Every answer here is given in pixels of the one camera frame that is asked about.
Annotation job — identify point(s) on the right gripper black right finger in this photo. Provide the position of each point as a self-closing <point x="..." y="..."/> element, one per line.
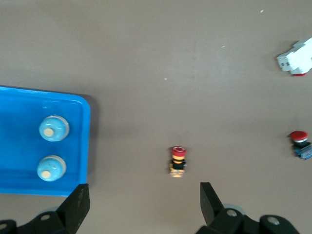
<point x="212" y="207"/>

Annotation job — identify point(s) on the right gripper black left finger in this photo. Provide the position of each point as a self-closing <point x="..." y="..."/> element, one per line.
<point x="75" y="207"/>

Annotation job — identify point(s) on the blue bell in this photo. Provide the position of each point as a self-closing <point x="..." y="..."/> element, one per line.
<point x="54" y="128"/>
<point x="51" y="168"/>

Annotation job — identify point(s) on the blue plastic tray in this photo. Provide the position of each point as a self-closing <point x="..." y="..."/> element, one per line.
<point x="22" y="109"/>

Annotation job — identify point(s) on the yellow emergency stop button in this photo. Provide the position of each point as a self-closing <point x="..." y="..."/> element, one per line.
<point x="178" y="161"/>

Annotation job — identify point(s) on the white circuit breaker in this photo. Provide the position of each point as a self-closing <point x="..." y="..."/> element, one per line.
<point x="296" y="58"/>

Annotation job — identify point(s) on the red push button switch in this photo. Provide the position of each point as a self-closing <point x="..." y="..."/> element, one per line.
<point x="301" y="146"/>

